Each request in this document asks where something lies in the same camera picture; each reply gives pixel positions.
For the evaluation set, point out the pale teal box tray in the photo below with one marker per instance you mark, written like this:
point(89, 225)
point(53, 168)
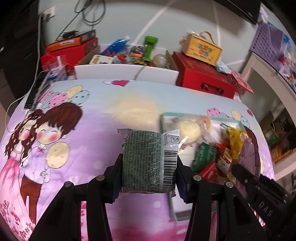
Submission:
point(167, 122)

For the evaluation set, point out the large red gift box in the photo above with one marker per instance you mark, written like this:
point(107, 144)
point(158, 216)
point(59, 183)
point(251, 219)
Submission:
point(196, 71)

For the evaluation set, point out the white cardboard box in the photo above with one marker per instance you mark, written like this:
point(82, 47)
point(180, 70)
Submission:
point(104, 71)

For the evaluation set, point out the green snack box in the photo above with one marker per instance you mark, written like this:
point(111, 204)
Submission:
point(204, 155)

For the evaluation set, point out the yellow wooden gift box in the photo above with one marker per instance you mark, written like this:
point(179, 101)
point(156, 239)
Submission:
point(201, 49)

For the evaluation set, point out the purple plastic basket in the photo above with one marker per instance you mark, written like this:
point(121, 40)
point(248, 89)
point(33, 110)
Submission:
point(266, 44)

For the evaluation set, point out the patterned red box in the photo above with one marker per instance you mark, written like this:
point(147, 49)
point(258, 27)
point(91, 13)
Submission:
point(241, 82)

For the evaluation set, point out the gold snack packet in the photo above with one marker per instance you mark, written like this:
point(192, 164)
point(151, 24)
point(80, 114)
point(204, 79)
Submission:
point(234, 139)

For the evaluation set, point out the clear plastic bottle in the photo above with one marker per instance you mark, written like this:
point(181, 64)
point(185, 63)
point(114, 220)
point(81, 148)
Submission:
point(160, 60)

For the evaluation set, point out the grey-green snack packet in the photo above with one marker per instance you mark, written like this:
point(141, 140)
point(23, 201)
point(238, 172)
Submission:
point(145, 160)

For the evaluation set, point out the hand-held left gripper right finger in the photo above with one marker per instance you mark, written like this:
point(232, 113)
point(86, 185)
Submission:
point(182, 185)

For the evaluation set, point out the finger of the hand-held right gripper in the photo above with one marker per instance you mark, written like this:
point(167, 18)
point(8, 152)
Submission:
point(242, 177)

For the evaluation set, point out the white wall socket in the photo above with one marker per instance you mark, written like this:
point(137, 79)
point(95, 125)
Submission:
point(48, 12)

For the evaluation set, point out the orange carton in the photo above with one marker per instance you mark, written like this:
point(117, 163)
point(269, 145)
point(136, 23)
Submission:
point(279, 153)

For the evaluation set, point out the orange flat box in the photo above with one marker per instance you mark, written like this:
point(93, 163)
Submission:
point(67, 42)

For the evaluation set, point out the smartphone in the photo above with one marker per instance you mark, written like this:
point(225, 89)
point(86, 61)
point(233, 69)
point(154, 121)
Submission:
point(37, 92)

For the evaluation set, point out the clear plastic box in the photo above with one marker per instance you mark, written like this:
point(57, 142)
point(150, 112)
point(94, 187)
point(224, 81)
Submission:
point(56, 67)

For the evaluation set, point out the clear-wrapped round bun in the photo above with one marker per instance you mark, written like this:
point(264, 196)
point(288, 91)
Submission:
point(187, 129)

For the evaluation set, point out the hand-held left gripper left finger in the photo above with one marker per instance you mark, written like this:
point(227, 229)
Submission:
point(115, 183)

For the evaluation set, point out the small cream carton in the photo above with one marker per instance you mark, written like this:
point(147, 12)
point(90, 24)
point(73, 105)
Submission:
point(100, 59)

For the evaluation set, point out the large red snack packet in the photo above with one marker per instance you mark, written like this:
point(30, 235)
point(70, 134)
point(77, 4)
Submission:
point(208, 170)

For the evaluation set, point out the red flat box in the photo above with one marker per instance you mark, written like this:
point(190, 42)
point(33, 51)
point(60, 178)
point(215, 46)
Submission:
point(49, 59)

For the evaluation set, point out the colourful toy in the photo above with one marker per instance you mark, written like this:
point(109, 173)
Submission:
point(136, 55)

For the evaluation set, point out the white shelf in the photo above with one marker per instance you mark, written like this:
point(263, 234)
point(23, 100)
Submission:
point(254, 62)

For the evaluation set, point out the blue tissue packet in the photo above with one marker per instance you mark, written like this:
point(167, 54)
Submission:
point(223, 68)

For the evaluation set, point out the colourful toy box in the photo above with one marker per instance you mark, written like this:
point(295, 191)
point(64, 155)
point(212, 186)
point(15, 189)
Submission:
point(288, 64)

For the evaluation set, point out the green carton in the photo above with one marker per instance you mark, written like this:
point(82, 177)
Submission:
point(272, 138)

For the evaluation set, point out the black power adapter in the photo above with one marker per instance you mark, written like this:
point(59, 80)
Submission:
point(70, 33)

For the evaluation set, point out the black office chair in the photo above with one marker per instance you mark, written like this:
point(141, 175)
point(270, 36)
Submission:
point(18, 34)

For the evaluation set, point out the small red candy packet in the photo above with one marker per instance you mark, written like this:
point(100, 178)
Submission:
point(223, 162)

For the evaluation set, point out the blue bottle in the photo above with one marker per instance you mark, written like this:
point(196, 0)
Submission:
point(115, 45)

